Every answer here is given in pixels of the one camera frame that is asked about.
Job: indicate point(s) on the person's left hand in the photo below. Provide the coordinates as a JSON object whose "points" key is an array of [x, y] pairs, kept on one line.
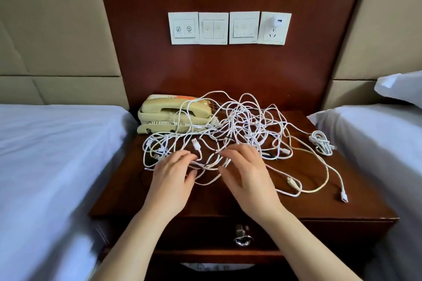
{"points": [[168, 188]]}

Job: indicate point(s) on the person's right hand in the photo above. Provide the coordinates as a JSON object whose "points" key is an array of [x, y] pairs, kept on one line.
{"points": [[250, 185]]}

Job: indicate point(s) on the dark wooden drawer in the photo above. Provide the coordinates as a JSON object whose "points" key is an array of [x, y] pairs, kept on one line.
{"points": [[198, 233]]}

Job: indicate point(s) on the person's right forearm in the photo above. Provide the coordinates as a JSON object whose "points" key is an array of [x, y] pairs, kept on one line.
{"points": [[306, 248]]}

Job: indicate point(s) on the person's left forearm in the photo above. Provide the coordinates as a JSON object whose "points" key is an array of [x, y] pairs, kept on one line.
{"points": [[135, 248]]}

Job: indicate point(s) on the wooden nightstand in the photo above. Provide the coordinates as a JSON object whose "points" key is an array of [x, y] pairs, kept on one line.
{"points": [[359, 208]]}

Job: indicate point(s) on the white crumpled bag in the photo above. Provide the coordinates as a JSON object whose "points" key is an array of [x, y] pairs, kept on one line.
{"points": [[217, 266]]}

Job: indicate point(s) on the left bed white sheet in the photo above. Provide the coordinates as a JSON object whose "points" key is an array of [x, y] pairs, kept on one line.
{"points": [[53, 185]]}

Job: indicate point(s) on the bed white sheet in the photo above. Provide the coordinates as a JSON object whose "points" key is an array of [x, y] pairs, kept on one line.
{"points": [[389, 159], [53, 185]]}

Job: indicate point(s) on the right bed white sheet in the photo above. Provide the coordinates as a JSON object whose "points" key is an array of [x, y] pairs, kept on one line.
{"points": [[389, 159]]}

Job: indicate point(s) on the white plug-in charger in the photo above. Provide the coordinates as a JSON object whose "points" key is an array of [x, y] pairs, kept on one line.
{"points": [[273, 22]]}

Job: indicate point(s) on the white pillow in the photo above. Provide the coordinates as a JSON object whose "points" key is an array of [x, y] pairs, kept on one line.
{"points": [[402, 88]]}

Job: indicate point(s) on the beige padded headboard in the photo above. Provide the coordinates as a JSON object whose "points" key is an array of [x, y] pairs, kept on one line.
{"points": [[382, 27], [59, 27]]}

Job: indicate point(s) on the dark wooden wall panel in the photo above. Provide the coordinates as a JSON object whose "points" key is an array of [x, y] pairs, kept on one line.
{"points": [[231, 67]]}

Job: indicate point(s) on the white wall socket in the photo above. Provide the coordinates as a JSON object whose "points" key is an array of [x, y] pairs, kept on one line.
{"points": [[272, 37]]}

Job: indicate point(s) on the white triple rocker wall switch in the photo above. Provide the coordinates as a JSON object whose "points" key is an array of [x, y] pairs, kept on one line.
{"points": [[244, 28]]}

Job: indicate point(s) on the white double rocker wall switch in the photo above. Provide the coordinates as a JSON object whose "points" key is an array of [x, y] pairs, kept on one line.
{"points": [[213, 28]]}

